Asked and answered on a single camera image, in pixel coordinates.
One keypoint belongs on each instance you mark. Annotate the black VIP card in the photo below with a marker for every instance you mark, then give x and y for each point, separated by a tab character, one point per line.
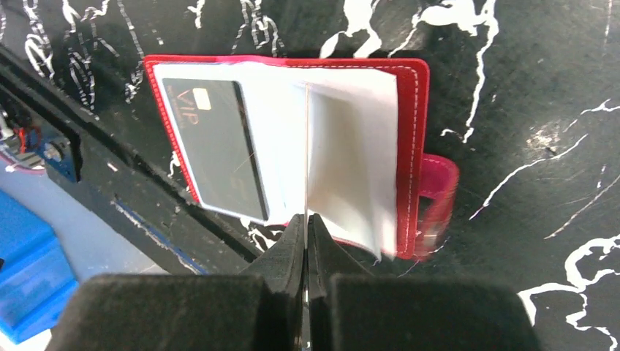
211	126

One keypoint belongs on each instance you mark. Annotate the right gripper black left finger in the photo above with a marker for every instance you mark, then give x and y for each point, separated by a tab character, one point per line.
281	266

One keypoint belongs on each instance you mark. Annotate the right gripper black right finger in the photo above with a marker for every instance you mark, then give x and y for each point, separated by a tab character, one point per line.
326	258

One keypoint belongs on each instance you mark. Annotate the red leather card holder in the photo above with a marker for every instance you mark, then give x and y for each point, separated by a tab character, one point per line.
339	137

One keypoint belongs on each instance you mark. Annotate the blue plastic box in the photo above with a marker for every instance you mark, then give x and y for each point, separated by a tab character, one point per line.
36	278

